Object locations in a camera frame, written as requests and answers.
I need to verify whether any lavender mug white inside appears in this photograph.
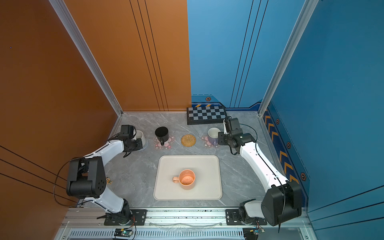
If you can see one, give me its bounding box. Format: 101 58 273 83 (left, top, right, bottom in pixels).
208 128 220 146

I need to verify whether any pink flower coaster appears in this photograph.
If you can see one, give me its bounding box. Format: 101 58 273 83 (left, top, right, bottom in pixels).
154 136 175 150
201 135 221 149

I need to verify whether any black mug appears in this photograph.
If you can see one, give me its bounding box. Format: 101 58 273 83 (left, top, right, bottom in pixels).
155 127 169 146

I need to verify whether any woven rattan coaster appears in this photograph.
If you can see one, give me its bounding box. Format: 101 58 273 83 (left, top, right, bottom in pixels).
181 134 197 147

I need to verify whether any orange pink mug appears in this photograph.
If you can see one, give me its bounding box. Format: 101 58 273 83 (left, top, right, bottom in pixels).
172 169 196 190

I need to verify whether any light blue woven coaster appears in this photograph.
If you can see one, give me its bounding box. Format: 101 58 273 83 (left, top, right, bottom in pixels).
140 142 149 151

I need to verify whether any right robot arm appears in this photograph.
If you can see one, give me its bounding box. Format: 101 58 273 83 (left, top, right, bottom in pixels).
219 132 302 226

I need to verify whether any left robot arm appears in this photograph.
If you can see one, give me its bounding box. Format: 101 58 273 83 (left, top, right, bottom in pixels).
66 139 143 226

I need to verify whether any cream serving tray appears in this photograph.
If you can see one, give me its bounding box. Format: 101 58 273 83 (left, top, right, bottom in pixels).
154 155 223 201

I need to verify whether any folded checkerboard box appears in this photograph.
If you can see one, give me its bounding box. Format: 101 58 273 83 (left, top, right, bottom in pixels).
187 105 227 125

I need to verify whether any green circuit board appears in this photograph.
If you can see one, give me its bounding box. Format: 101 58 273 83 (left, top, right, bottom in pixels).
114 228 134 239

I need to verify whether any right small circuit board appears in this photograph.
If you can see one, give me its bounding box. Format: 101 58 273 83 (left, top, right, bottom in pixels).
243 228 265 240

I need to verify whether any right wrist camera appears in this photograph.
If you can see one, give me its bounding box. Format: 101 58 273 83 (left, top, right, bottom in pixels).
224 116 243 135

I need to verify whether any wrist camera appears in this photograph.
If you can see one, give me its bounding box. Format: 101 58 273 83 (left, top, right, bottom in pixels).
119 125 137 140
224 116 243 135

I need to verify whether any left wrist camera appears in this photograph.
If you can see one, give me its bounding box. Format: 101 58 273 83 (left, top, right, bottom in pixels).
119 125 137 140

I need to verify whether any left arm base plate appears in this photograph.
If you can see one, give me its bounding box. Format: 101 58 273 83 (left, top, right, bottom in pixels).
104 209 147 227

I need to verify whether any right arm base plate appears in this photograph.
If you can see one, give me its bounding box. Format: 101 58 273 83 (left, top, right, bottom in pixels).
225 209 268 226

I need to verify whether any aluminium front rail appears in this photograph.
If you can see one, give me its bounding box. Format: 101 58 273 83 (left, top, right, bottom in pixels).
59 206 313 229

